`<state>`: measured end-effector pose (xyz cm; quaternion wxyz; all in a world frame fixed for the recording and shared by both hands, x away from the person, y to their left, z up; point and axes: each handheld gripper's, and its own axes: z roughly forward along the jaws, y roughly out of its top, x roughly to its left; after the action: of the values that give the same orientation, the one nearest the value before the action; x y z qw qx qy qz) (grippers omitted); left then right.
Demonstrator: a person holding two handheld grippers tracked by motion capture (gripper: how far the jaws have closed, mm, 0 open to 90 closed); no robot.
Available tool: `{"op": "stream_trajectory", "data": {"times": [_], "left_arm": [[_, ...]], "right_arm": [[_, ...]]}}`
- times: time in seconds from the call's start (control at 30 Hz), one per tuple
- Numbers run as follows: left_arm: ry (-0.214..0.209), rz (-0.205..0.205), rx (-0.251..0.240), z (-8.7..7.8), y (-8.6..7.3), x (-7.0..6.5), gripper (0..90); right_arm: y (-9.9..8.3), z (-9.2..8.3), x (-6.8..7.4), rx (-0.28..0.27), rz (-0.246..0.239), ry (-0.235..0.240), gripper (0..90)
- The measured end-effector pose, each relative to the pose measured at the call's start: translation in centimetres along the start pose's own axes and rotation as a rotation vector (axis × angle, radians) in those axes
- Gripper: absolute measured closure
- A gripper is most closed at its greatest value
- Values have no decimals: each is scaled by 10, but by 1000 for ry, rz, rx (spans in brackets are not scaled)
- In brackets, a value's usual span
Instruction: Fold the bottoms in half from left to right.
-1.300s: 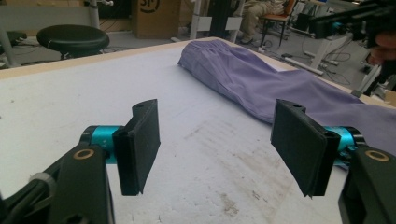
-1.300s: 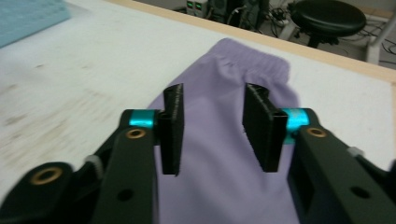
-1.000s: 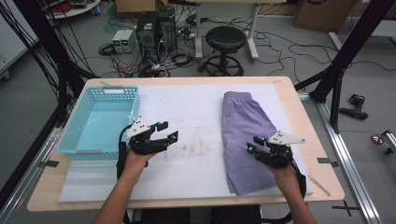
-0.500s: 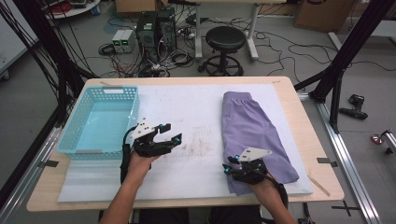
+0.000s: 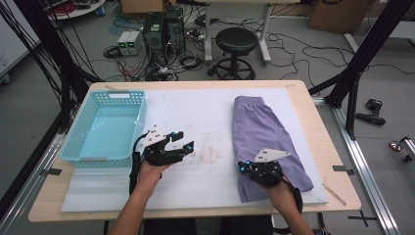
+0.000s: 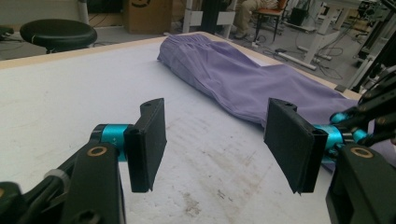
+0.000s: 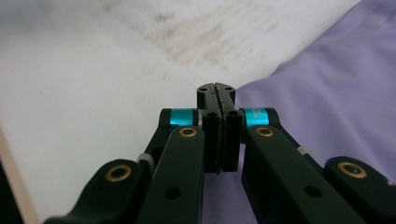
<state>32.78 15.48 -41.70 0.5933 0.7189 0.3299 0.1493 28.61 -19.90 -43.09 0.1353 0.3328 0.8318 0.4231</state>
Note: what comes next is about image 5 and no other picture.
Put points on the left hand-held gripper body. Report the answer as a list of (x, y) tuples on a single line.
[(160, 156)]

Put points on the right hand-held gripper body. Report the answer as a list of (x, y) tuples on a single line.
[(266, 174)]

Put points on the purple shorts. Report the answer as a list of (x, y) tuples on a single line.
[(261, 130)]

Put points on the light blue plastic basket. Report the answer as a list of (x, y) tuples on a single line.
[(104, 137)]

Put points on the person's left hand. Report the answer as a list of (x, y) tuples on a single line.
[(151, 176)]

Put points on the person's right hand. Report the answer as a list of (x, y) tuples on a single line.
[(280, 197)]

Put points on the white foam mat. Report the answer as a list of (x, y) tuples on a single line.
[(202, 117)]

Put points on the thin wooden strip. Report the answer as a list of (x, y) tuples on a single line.
[(336, 196)]

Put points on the grey tape piece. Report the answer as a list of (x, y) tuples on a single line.
[(342, 169), (50, 172)]

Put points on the white desk with legs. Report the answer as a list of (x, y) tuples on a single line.
[(208, 39)]

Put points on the grey bench power supply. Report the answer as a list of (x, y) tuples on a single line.
[(123, 44), (135, 42)]

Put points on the black tape cross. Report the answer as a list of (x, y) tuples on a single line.
[(362, 218)]

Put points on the black computer tower green label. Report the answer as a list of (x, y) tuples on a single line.
[(153, 32)]

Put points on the black round stool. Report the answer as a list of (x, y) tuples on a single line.
[(236, 40)]

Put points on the metal stand foot with wheel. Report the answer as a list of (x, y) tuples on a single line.
[(395, 146)]

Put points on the small cardboard box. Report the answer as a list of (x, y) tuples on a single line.
[(143, 6)]

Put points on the white round table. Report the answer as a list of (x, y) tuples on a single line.
[(81, 12)]

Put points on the large cardboard box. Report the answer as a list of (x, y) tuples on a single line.
[(339, 16)]

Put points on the white board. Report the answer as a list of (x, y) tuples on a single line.
[(13, 49)]

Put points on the aluminium floor rail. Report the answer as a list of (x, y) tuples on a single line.
[(19, 202), (368, 182)]

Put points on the black metal frame post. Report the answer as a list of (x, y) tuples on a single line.
[(375, 39), (49, 32)]

